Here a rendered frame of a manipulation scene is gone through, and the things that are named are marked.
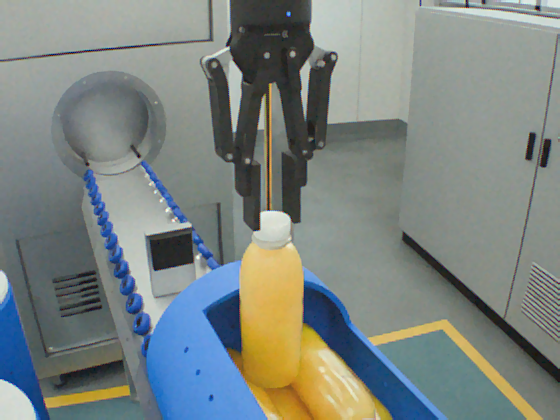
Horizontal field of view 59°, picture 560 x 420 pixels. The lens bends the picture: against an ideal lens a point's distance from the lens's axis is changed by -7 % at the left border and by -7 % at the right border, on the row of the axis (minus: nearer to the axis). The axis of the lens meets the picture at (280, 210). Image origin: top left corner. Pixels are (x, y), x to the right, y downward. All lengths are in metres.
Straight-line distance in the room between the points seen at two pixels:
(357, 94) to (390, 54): 0.54
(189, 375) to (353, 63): 5.00
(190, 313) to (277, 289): 0.14
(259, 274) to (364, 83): 5.05
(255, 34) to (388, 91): 5.24
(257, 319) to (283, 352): 0.05
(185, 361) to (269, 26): 0.37
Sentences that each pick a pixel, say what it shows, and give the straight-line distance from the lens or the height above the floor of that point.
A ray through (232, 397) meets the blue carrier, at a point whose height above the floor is 1.20.
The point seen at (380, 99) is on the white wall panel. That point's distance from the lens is 5.68.
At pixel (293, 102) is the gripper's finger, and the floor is 1.46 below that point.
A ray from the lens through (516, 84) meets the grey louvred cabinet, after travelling 2.43.
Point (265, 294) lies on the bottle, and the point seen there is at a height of 1.27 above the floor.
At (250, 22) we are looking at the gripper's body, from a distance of 0.47.
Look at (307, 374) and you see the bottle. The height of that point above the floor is 1.14.
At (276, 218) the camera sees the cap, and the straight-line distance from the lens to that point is 0.55.
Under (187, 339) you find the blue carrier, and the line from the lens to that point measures 0.62.
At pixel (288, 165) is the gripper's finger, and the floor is 1.40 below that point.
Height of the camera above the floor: 1.58
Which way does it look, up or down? 24 degrees down
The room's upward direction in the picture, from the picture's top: straight up
